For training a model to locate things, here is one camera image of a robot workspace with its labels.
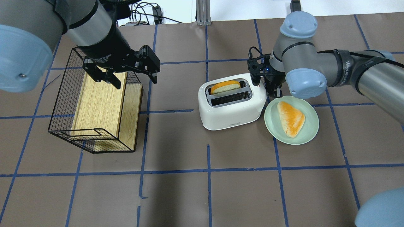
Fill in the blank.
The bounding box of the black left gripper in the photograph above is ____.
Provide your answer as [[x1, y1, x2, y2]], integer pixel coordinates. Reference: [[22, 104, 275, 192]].
[[78, 24, 161, 90]]

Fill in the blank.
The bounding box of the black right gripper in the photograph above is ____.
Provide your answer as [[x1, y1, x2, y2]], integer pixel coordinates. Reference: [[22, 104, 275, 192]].
[[263, 68, 286, 99]]

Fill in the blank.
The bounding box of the white two-slot toaster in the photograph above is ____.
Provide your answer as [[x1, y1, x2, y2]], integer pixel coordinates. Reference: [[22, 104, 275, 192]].
[[198, 73, 267, 131]]

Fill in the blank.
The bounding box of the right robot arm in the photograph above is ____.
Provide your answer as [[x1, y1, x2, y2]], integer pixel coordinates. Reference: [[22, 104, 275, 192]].
[[255, 12, 403, 227]]

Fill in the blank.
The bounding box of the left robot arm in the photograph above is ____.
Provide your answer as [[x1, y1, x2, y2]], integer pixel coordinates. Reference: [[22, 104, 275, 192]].
[[0, 0, 161, 92]]

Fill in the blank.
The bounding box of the yellow bread slice in toaster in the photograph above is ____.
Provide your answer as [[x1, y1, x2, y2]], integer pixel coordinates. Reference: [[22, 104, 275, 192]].
[[210, 80, 241, 95]]

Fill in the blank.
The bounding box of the triangular toasted bread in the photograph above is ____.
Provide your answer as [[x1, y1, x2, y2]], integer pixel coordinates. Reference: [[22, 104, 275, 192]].
[[277, 102, 306, 138]]

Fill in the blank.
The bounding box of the light green round plate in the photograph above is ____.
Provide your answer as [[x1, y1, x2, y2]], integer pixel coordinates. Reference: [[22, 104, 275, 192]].
[[264, 96, 319, 145]]

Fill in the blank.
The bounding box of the wooden shelf box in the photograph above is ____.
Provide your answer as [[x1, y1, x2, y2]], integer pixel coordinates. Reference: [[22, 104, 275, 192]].
[[69, 72, 143, 154]]

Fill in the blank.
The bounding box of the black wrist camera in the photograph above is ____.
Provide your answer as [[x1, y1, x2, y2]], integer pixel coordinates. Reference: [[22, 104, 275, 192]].
[[247, 46, 271, 86]]

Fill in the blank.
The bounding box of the black cable bundle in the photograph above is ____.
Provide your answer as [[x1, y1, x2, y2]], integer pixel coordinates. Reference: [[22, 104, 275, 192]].
[[118, 2, 183, 26]]

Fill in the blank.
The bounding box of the black wire basket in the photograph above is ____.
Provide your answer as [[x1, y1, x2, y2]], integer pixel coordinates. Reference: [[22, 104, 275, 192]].
[[48, 48, 143, 154]]

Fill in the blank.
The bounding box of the aluminium frame post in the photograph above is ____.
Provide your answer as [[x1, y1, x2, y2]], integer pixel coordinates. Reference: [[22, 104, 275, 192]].
[[196, 0, 212, 26]]

